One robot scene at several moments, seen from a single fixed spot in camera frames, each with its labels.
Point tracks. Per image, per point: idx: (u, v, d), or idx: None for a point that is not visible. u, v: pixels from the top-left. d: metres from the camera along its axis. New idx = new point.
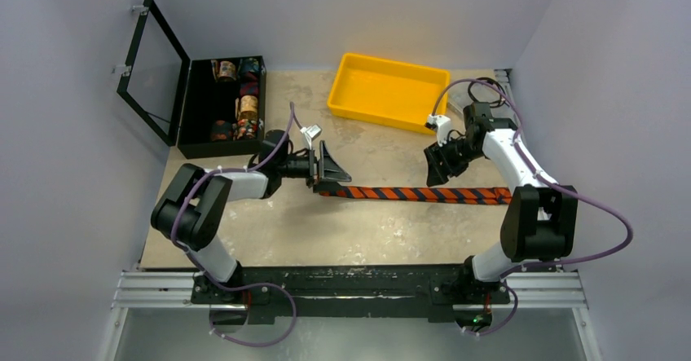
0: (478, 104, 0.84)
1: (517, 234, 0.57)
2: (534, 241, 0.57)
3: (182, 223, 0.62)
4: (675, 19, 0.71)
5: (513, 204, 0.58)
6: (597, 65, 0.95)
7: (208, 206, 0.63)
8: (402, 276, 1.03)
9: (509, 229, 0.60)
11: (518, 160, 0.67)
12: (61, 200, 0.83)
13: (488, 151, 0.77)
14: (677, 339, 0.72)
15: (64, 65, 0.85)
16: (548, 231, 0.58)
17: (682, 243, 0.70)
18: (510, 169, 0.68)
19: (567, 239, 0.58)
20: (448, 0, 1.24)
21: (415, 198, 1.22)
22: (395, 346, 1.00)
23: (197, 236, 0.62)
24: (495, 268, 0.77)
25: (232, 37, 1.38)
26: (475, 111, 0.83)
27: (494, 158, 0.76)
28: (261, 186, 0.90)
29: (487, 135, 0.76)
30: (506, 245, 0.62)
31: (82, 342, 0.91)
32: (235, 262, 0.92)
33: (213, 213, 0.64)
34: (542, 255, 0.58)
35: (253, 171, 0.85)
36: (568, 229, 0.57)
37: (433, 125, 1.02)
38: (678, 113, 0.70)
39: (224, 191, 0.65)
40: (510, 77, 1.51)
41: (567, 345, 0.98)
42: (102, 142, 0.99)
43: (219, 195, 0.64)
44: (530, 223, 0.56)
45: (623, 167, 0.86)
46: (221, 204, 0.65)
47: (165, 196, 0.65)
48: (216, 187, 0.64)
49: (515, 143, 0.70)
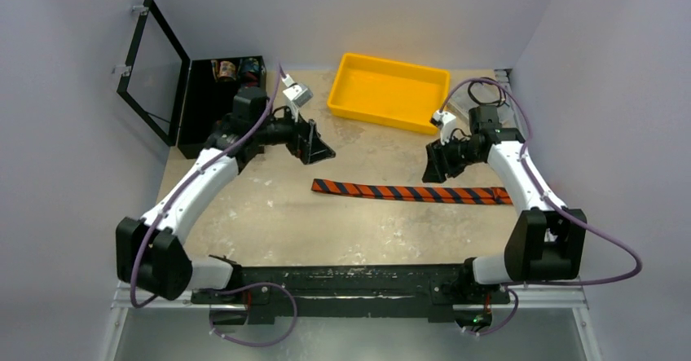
0: (485, 108, 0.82)
1: (524, 257, 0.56)
2: (539, 265, 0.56)
3: (147, 282, 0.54)
4: (674, 19, 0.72)
5: (519, 227, 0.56)
6: (597, 65, 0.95)
7: (165, 266, 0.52)
8: (402, 276, 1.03)
9: (514, 250, 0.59)
11: (525, 180, 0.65)
12: (61, 200, 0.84)
13: (494, 165, 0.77)
14: (675, 337, 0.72)
15: (65, 66, 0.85)
16: (555, 254, 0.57)
17: (681, 244, 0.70)
18: (516, 188, 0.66)
19: (573, 262, 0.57)
20: (448, 0, 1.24)
21: (411, 197, 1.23)
22: (395, 346, 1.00)
23: (166, 292, 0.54)
24: (495, 274, 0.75)
25: (232, 38, 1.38)
26: (482, 115, 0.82)
27: (499, 171, 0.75)
28: (231, 169, 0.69)
29: (495, 147, 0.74)
30: (508, 263, 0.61)
31: (82, 342, 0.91)
32: (227, 265, 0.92)
33: (176, 266, 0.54)
34: (545, 278, 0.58)
35: (213, 163, 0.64)
36: (574, 253, 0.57)
37: (438, 121, 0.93)
38: (676, 113, 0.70)
39: (173, 246, 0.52)
40: (510, 77, 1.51)
41: (568, 345, 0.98)
42: (102, 142, 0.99)
43: (172, 252, 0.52)
44: (536, 248, 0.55)
45: (622, 166, 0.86)
46: (178, 253, 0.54)
47: (119, 263, 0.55)
48: (162, 245, 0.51)
49: (522, 158, 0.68)
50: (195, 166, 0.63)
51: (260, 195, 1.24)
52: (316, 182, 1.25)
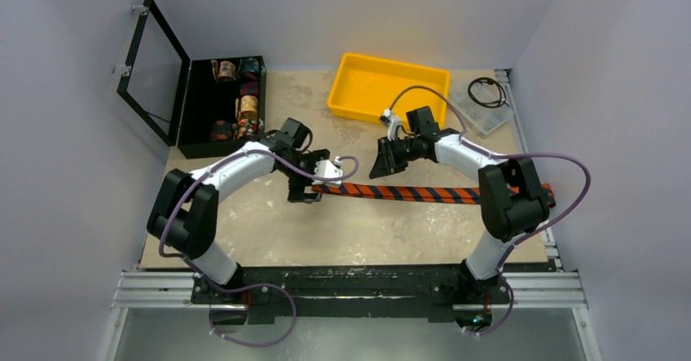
0: (420, 112, 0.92)
1: (498, 207, 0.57)
2: (516, 213, 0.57)
3: (173, 231, 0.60)
4: (674, 21, 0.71)
5: (484, 186, 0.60)
6: (598, 65, 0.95)
7: (195, 220, 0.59)
8: (401, 276, 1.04)
9: (489, 209, 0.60)
11: (470, 152, 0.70)
12: (61, 200, 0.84)
13: (443, 158, 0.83)
14: (674, 338, 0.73)
15: (64, 66, 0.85)
16: (523, 200, 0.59)
17: (680, 244, 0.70)
18: (468, 163, 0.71)
19: (541, 200, 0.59)
20: (448, 0, 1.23)
21: (411, 198, 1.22)
22: (395, 346, 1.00)
23: (187, 246, 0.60)
24: (490, 261, 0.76)
25: (232, 38, 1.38)
26: (419, 118, 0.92)
27: (453, 162, 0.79)
28: (269, 164, 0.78)
29: (437, 145, 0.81)
30: (494, 231, 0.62)
31: (82, 342, 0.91)
32: (235, 263, 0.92)
33: (204, 225, 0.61)
34: (527, 225, 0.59)
35: (256, 154, 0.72)
36: (538, 191, 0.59)
37: (387, 119, 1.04)
38: (676, 115, 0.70)
39: (212, 201, 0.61)
40: (510, 77, 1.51)
41: (568, 345, 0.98)
42: (102, 143, 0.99)
43: (207, 207, 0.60)
44: (503, 195, 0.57)
45: (622, 168, 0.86)
46: (209, 214, 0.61)
47: (154, 210, 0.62)
48: (202, 198, 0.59)
49: (462, 140, 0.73)
50: (243, 149, 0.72)
51: (260, 195, 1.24)
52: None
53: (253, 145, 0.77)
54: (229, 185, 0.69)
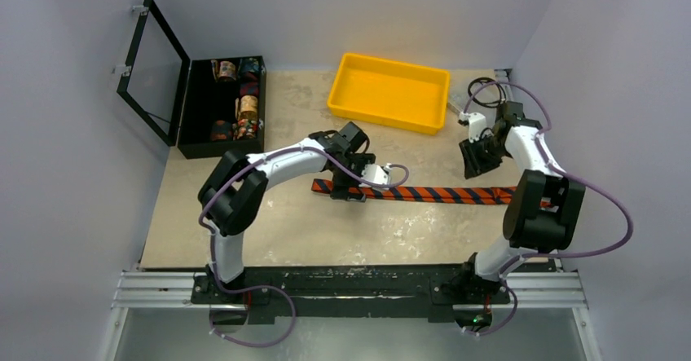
0: (511, 103, 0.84)
1: (520, 215, 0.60)
2: (534, 225, 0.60)
3: (217, 206, 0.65)
4: (673, 20, 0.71)
5: (518, 189, 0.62)
6: (598, 65, 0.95)
7: (239, 200, 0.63)
8: (402, 276, 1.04)
9: (512, 210, 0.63)
11: (534, 152, 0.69)
12: (59, 200, 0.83)
13: (509, 147, 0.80)
14: (674, 338, 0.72)
15: (64, 66, 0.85)
16: (549, 219, 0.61)
17: (681, 244, 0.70)
18: (525, 160, 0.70)
19: (567, 229, 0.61)
20: (448, 0, 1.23)
21: (411, 197, 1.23)
22: (395, 346, 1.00)
23: (225, 225, 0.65)
24: (496, 260, 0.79)
25: (232, 38, 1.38)
26: (508, 108, 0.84)
27: (514, 152, 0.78)
28: (319, 163, 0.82)
29: (512, 129, 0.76)
30: (505, 228, 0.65)
31: (81, 342, 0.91)
32: (242, 267, 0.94)
33: (246, 209, 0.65)
34: (539, 242, 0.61)
35: (309, 151, 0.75)
36: (569, 221, 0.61)
37: (465, 121, 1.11)
38: (676, 114, 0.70)
39: (259, 187, 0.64)
40: (509, 77, 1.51)
41: (567, 345, 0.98)
42: (102, 143, 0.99)
43: (253, 192, 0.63)
44: (533, 208, 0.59)
45: (622, 166, 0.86)
46: (256, 200, 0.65)
47: (208, 182, 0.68)
48: (251, 182, 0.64)
49: (536, 138, 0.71)
50: (298, 143, 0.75)
51: None
52: (317, 182, 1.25)
53: (308, 142, 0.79)
54: (278, 175, 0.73)
